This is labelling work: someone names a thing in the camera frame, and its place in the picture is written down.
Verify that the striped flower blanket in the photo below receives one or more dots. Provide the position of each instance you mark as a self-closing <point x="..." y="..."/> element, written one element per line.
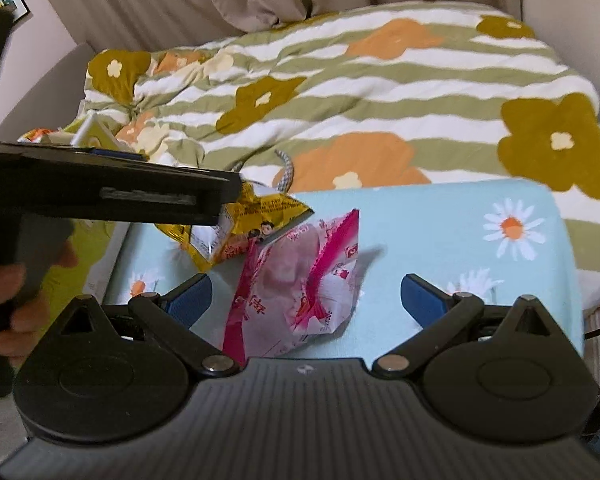
<point x="380" y="100"/>

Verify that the pink snack packet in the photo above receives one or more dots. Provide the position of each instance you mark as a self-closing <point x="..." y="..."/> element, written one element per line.
<point x="290" y="280"/>

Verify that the daisy print tablecloth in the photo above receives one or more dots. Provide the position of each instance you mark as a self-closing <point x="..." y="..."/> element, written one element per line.
<point x="430" y="240"/>

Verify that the orange snack packet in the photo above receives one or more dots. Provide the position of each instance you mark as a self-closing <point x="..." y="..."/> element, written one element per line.
<point x="37" y="135"/>

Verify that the yellow snack packet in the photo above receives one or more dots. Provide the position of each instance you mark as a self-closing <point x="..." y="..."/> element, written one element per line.
<point x="260" y="210"/>

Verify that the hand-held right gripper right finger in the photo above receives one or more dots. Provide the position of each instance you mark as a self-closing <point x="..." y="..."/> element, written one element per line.
<point x="422" y="297"/>

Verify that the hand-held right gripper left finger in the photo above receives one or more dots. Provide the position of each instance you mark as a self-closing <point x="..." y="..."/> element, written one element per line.
<point x="192" y="297"/>

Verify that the person's left hand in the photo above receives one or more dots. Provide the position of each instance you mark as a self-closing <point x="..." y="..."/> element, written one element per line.
<point x="0" y="285"/>

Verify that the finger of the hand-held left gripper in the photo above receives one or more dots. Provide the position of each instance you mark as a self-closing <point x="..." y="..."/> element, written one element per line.
<point x="117" y="154"/>

